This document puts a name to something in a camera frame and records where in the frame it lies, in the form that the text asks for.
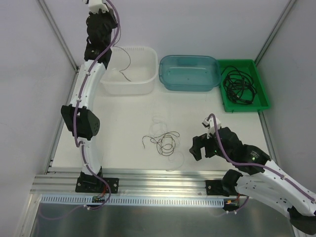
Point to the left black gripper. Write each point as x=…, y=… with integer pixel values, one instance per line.
x=99, y=14

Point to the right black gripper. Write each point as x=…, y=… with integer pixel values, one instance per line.
x=207, y=142

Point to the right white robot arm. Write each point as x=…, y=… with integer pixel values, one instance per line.
x=256, y=175

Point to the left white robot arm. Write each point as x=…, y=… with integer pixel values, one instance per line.
x=78, y=116

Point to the white plastic tub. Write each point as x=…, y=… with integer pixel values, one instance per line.
x=131, y=71

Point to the teal transparent plastic container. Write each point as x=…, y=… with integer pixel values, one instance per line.
x=190, y=73

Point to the green plastic tray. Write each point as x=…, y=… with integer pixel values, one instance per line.
x=241, y=88

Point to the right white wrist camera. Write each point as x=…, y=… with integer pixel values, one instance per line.
x=209, y=124

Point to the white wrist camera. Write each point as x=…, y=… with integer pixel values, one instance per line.
x=96, y=5
x=209, y=124

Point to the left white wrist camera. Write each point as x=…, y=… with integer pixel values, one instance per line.
x=96, y=5

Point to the aluminium mounting rail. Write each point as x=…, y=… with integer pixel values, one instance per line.
x=153, y=183

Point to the left aluminium frame post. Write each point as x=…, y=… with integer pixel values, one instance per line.
x=52, y=23

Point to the aluminium frame post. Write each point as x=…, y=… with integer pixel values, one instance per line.
x=52, y=23
x=276, y=28

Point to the white slotted cable duct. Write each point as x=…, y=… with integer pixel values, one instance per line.
x=136, y=201

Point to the right aluminium frame post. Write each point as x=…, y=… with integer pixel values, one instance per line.
x=276, y=28

